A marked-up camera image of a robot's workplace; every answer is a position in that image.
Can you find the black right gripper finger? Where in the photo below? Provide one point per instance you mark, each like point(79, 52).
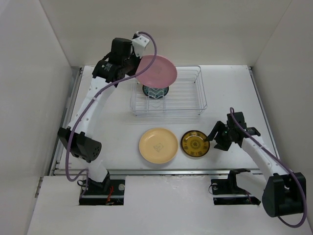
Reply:
point(217, 129)
point(222, 145)

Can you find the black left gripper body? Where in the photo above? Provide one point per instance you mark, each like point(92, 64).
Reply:
point(131, 63)

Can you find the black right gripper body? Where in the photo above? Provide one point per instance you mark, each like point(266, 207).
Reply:
point(226, 132)

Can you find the brown patterned small plate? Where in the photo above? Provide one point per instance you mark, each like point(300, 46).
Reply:
point(194, 144)

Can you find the pink plastic plate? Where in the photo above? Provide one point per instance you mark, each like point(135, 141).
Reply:
point(161, 74)

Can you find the blue patterned small plate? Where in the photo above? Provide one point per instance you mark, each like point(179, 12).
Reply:
point(155, 93)

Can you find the yellow plate with logo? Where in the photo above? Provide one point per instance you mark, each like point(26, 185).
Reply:
point(158, 145)

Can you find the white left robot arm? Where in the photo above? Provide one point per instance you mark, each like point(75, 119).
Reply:
point(77, 137)

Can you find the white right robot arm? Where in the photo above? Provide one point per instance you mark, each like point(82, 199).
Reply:
point(282, 191)

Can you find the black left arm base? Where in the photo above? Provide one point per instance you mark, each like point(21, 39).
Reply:
point(110, 195)

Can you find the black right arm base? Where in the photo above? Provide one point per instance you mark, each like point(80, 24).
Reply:
point(226, 194)

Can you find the white foam front board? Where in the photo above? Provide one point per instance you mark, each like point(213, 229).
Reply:
point(153, 205)

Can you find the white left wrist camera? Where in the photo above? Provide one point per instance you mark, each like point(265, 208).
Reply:
point(139, 44)

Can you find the white wire dish rack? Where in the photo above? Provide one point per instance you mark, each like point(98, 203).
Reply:
point(186, 99)

